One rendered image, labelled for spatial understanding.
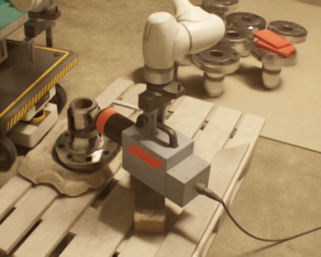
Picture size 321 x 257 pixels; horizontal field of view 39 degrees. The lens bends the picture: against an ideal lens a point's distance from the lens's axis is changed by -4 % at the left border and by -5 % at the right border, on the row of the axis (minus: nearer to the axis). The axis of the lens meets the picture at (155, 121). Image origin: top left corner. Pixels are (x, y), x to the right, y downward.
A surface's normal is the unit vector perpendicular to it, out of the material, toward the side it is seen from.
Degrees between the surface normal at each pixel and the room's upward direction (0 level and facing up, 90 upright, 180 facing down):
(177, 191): 90
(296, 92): 0
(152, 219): 90
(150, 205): 0
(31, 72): 0
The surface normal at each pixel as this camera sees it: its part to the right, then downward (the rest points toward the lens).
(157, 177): -0.69, 0.40
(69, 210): 0.04, -0.81
